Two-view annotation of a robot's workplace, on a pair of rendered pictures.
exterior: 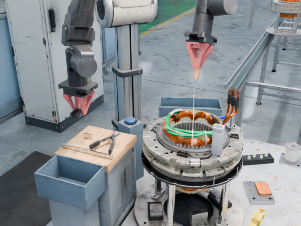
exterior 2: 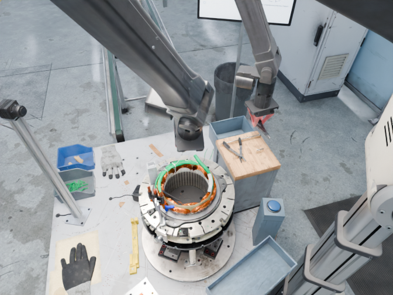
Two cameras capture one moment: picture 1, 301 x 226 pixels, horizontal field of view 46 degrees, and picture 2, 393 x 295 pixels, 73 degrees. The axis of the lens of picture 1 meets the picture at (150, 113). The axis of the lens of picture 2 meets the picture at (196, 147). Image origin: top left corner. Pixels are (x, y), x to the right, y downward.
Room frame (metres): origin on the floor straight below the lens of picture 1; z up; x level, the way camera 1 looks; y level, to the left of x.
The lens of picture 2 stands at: (1.40, -0.44, 1.85)
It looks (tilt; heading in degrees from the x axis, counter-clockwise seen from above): 47 degrees down; 139
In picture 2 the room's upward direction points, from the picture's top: straight up
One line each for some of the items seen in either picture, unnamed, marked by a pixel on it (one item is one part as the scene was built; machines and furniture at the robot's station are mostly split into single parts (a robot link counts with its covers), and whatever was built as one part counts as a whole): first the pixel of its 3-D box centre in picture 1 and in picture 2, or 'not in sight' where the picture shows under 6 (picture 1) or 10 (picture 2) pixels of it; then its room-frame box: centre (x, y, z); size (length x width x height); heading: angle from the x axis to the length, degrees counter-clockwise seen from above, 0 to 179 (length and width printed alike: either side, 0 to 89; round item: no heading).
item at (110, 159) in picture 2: not in sight; (111, 160); (0.43, -0.19, 0.79); 0.24 x 0.12 x 0.02; 155
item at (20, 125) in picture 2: not in sight; (53, 176); (0.61, -0.45, 1.07); 0.03 x 0.03 x 0.57; 40
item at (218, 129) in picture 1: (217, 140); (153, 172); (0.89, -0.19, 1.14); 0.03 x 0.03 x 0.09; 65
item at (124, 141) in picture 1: (97, 146); (246, 154); (0.99, 0.17, 1.05); 0.20 x 0.19 x 0.02; 157
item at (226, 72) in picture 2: not in sight; (233, 88); (0.02, 1.20, 0.39); 0.39 x 0.39 x 0.35
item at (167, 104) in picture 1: (188, 133); (245, 290); (1.31, -0.16, 0.92); 0.25 x 0.11 x 0.28; 86
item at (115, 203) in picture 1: (100, 182); (242, 175); (0.99, 0.17, 0.91); 0.19 x 0.19 x 0.26; 67
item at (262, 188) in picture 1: (263, 188); not in sight; (1.10, -0.43, 0.80); 0.07 x 0.05 x 0.01; 0
